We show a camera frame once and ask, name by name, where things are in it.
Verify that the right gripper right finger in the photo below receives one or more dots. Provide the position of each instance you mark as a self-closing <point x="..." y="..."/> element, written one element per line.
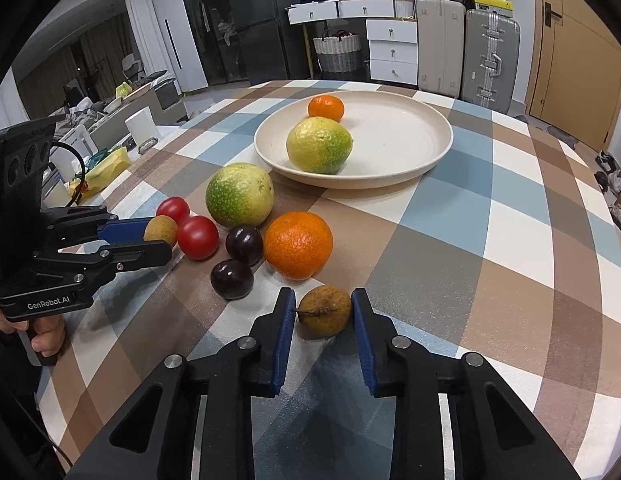
<point x="495" y="436"/>

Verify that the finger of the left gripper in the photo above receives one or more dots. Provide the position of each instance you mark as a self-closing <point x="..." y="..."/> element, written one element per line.
<point x="110" y="229"/>
<point x="135" y="254"/>

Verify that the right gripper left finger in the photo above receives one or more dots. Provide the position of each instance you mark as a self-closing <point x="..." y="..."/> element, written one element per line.
<point x="199" y="408"/>

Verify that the beige suitcase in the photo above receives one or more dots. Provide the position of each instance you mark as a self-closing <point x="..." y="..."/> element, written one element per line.
<point x="441" y="38"/>

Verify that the cream round plate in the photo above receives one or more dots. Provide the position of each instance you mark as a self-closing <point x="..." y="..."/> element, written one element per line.
<point x="396" y="139"/>

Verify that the red cherry tomato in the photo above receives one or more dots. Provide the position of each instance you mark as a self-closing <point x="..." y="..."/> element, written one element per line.
<point x="198" y="237"/>
<point x="175" y="208"/>

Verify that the wooden door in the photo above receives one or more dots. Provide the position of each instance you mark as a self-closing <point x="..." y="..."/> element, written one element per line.
<point x="577" y="79"/>

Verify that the left hand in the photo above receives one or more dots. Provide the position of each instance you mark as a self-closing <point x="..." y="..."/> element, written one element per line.
<point x="49" y="333"/>

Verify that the yellow green guava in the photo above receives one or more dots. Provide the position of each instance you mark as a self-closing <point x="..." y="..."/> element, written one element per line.
<point x="319" y="145"/>

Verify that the woven laundry basket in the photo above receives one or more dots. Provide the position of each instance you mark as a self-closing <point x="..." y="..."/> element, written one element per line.
<point x="339" y="53"/>

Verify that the large orange mandarin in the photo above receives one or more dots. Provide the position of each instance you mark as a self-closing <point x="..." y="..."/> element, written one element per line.
<point x="298" y="244"/>

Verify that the dark purple plum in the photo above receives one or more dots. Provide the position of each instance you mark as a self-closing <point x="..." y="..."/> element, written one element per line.
<point x="232" y="279"/>
<point x="245" y="244"/>

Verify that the black refrigerator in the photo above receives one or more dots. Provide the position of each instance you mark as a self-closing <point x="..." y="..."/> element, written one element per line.
<point x="272" y="48"/>

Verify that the white drawer desk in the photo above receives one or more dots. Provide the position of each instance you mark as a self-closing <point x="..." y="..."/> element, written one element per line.
<point x="391" y="32"/>

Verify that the small orange mandarin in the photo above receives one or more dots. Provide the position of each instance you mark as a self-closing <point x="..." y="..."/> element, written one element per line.
<point x="326" y="106"/>

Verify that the yellow black box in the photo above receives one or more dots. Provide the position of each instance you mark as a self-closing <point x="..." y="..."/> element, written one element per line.
<point x="500" y="7"/>

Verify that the silver grey suitcase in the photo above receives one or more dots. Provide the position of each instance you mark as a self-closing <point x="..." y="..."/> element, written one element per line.
<point x="490" y="60"/>

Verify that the checkered tablecloth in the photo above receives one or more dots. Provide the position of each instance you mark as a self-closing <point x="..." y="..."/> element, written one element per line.
<point x="505" y="248"/>

